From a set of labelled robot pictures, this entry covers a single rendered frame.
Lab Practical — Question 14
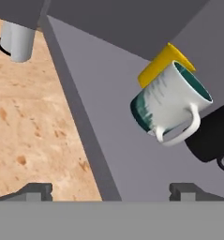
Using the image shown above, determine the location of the pale grey mug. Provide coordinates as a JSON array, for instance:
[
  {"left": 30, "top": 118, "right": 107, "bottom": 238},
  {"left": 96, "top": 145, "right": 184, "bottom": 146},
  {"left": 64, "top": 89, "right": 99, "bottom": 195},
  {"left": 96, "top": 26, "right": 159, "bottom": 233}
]
[{"left": 0, "top": 20, "right": 36, "bottom": 64}]

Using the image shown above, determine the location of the black mug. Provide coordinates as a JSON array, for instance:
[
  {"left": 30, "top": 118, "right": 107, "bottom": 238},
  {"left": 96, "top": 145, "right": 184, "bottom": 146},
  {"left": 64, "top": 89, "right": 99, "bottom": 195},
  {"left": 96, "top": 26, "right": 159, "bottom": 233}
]
[{"left": 184, "top": 102, "right": 224, "bottom": 173}]

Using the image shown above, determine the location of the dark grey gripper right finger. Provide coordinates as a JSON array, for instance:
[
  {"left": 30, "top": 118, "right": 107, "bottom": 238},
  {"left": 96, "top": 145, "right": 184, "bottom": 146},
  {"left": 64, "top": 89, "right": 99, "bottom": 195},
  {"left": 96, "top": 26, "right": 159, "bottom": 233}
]
[{"left": 169, "top": 182, "right": 224, "bottom": 203}]

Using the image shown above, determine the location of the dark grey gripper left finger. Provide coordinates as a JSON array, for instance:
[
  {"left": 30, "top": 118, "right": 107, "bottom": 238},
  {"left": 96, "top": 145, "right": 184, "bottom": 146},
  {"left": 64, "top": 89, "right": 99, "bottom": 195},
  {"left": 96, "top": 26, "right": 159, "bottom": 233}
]
[{"left": 0, "top": 182, "right": 53, "bottom": 203}]

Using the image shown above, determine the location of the yellow mug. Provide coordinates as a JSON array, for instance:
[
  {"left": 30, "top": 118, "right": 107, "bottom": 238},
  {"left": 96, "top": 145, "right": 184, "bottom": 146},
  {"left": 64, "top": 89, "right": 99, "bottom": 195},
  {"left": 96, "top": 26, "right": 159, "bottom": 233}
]
[{"left": 137, "top": 42, "right": 197, "bottom": 89}]

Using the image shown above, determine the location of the white and teal mug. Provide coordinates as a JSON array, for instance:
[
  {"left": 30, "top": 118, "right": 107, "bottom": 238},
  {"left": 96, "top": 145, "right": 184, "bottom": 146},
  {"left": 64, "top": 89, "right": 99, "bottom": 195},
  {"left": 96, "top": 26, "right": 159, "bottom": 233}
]
[{"left": 129, "top": 60, "right": 214, "bottom": 147}]

